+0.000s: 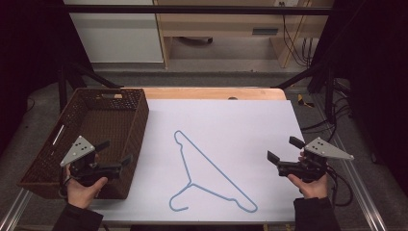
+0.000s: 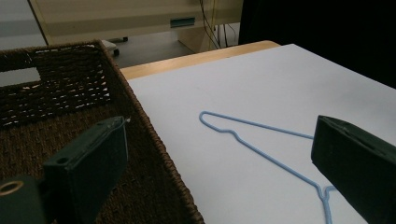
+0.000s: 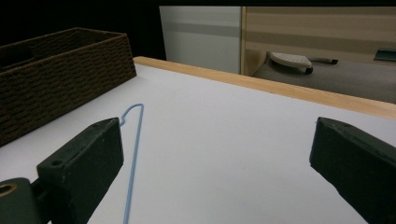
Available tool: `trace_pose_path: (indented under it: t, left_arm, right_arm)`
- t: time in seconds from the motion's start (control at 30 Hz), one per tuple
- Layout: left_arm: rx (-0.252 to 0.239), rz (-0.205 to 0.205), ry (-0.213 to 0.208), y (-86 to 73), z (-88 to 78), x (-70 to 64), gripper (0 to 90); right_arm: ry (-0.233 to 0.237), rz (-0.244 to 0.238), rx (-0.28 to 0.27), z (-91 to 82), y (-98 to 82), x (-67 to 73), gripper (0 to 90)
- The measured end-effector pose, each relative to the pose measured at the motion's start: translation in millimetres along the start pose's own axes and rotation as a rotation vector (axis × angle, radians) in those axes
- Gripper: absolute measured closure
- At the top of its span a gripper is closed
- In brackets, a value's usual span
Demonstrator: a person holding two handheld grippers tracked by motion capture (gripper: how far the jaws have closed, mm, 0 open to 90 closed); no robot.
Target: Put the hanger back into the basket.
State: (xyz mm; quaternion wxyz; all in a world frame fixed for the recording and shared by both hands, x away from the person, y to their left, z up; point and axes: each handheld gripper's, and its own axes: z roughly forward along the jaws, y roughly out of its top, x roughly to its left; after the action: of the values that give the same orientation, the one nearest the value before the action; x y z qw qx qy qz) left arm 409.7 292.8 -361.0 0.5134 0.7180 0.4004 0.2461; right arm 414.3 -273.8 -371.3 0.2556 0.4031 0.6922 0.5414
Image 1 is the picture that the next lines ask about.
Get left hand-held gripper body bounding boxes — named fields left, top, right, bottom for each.
left=60, top=135, right=123, bottom=187

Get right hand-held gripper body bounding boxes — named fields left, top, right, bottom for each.
left=276, top=137, right=355, bottom=184

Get brown woven basket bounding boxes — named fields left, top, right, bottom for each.
left=16, top=88, right=150, bottom=200

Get blue wire clothes hanger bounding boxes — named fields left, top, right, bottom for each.
left=168, top=129, right=259, bottom=214

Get person's right hand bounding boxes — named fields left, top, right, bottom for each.
left=287, top=173, right=330, bottom=200

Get person's left hand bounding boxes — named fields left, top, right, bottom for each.
left=65, top=167, right=109, bottom=210

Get yellow and black tool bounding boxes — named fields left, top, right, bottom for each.
left=296, top=93, right=316, bottom=109

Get white table sheet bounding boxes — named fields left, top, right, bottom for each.
left=90, top=98, right=306, bottom=223

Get black metal stand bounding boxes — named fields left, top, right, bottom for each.
left=58, top=62, right=124, bottom=113
left=274, top=61, right=337, bottom=123

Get white cabinet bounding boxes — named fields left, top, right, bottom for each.
left=63, top=0, right=165, bottom=64

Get light wooden desk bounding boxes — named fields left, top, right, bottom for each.
left=153, top=0, right=335, bottom=69

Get black floor cables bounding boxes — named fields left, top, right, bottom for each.
left=300, top=80, right=354, bottom=143

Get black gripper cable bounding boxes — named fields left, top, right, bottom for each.
left=325, top=165, right=354, bottom=208
left=58, top=167, right=72, bottom=201

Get aluminium rail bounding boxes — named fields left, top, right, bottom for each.
left=0, top=188, right=34, bottom=231
left=331, top=133, right=389, bottom=231

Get black hanging cables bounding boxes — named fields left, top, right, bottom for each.
left=278, top=1, right=314, bottom=68

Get black horizontal frame bar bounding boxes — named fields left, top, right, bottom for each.
left=63, top=4, right=333, bottom=16

